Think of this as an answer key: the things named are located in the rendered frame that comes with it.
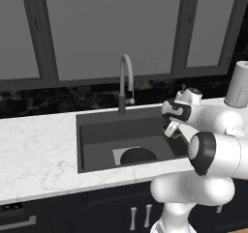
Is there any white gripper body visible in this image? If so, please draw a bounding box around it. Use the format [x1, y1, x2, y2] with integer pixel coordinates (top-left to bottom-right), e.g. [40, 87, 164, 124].
[164, 120, 181, 139]

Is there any dark grey sink basin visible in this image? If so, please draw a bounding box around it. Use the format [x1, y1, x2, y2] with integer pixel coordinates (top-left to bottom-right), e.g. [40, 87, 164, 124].
[75, 103, 195, 174]

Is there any grey curved tap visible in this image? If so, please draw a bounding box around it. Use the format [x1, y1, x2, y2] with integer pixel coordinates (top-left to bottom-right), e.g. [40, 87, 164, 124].
[117, 53, 136, 115]

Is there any white paper towel roll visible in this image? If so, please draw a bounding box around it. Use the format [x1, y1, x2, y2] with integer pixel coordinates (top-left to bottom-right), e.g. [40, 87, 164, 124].
[223, 60, 248, 109]

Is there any dark cupboard door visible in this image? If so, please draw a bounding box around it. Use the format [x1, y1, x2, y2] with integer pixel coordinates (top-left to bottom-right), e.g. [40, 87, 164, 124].
[140, 191, 169, 233]
[84, 186, 143, 233]
[188, 178, 248, 233]

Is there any dark framed window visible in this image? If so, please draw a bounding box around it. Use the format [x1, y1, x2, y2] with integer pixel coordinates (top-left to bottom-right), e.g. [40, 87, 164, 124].
[0, 0, 248, 92]

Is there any black dishwasher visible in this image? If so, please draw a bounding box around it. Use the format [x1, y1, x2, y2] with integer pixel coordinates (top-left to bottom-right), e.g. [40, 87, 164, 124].
[0, 201, 49, 233]

